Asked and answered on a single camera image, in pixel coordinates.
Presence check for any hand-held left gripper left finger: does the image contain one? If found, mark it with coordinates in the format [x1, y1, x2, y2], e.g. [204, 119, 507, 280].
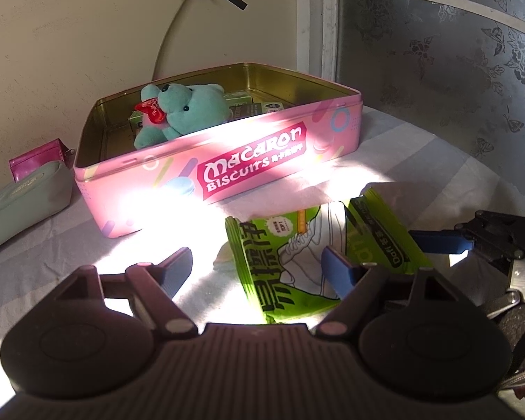
[70, 247, 198, 338]

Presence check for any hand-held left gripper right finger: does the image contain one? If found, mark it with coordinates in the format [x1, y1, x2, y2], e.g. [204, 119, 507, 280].
[315, 246, 467, 338]

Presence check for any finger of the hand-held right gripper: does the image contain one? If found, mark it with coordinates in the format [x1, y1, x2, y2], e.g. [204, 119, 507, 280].
[409, 210, 525, 262]

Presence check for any green wipe packet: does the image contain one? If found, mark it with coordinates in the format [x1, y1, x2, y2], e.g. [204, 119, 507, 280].
[225, 187, 435, 325]

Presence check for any pink biscuit tin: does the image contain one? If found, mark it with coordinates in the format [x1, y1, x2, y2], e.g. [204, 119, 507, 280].
[73, 62, 362, 239]

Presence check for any teal plush bear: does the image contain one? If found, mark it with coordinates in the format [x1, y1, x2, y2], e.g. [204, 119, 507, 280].
[133, 83, 231, 150]

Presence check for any green medicine box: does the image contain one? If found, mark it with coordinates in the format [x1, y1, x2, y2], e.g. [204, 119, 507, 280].
[221, 90, 286, 120]

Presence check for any patterned window pane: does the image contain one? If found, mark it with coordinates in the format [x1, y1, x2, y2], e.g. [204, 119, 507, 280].
[338, 0, 525, 217]

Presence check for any teal pencil case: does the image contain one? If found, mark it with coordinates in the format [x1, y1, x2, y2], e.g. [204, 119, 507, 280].
[0, 160, 74, 259]

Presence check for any magenta pouch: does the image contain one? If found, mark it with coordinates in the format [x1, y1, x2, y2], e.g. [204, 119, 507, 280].
[8, 139, 76, 183]

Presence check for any white power cable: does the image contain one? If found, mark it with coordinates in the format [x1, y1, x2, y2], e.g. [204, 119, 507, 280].
[152, 0, 190, 84]

